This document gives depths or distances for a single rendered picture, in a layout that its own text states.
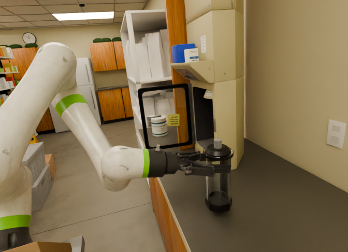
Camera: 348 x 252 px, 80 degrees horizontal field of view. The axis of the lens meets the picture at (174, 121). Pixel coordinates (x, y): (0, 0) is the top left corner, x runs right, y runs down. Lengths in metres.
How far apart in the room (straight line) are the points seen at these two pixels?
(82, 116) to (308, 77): 1.01
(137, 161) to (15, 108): 0.35
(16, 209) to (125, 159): 0.32
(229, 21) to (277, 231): 0.84
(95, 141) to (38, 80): 0.26
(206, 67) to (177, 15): 0.47
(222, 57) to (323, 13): 0.44
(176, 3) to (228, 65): 0.52
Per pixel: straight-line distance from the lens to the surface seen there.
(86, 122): 0.83
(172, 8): 1.33
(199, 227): 0.84
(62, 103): 0.89
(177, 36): 1.31
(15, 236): 0.73
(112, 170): 0.63
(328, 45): 1.11
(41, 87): 0.73
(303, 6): 1.21
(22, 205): 0.75
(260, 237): 0.83
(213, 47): 0.97
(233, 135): 1.09
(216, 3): 1.01
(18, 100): 0.70
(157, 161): 0.65
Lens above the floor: 1.53
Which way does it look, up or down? 16 degrees down
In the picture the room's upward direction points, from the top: 6 degrees counter-clockwise
